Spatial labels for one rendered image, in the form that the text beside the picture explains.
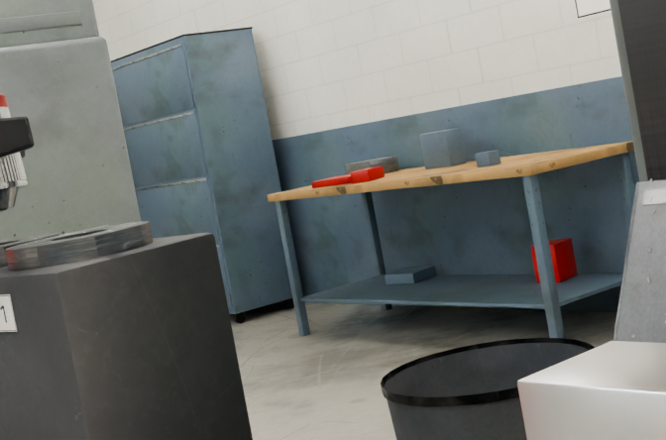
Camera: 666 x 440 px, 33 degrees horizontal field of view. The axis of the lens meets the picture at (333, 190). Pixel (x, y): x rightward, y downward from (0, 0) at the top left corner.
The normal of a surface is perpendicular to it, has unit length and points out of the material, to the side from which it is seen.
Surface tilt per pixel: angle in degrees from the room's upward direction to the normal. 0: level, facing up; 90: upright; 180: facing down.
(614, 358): 0
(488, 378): 86
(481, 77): 90
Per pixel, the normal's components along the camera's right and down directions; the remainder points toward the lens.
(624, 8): -0.79, 0.18
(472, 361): 0.06, -0.02
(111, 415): 0.73, -0.10
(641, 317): -0.76, -0.28
